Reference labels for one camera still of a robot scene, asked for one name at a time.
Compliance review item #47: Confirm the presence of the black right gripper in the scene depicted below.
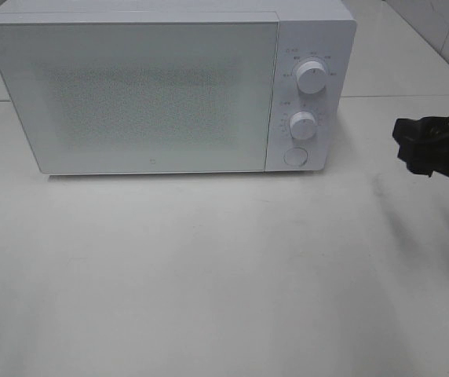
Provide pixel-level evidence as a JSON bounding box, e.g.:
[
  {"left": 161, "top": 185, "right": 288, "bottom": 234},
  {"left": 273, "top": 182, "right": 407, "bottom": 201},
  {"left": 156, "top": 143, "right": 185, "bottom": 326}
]
[{"left": 392, "top": 116, "right": 449, "bottom": 177}]

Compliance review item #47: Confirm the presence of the white timer knob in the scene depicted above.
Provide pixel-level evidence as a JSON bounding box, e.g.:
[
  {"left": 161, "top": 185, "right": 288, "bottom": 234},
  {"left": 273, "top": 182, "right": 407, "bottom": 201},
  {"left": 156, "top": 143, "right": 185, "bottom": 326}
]
[{"left": 289, "top": 112, "right": 318, "bottom": 141}]

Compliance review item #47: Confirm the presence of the round white door button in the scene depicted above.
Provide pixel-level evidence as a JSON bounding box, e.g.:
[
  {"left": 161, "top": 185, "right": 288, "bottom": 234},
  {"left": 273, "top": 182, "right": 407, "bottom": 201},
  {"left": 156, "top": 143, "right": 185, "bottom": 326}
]
[{"left": 284, "top": 148, "right": 308, "bottom": 168}]

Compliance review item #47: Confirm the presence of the white microwave door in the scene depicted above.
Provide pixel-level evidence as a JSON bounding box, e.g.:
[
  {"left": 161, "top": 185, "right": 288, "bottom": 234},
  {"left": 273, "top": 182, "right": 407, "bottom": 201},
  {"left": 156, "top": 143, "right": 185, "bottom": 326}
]
[{"left": 0, "top": 14, "right": 279, "bottom": 175}]

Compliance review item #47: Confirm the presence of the upper white power knob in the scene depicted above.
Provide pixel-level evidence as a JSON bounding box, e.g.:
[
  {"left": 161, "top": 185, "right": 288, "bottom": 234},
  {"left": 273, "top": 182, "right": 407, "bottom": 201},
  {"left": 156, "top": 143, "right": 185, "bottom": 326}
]
[{"left": 293, "top": 57, "right": 329, "bottom": 94}]

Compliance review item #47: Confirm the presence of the white microwave oven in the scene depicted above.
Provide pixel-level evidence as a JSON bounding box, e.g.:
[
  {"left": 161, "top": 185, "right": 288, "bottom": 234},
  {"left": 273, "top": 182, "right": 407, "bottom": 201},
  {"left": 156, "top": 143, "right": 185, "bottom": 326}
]
[{"left": 0, "top": 1, "right": 357, "bottom": 172}]

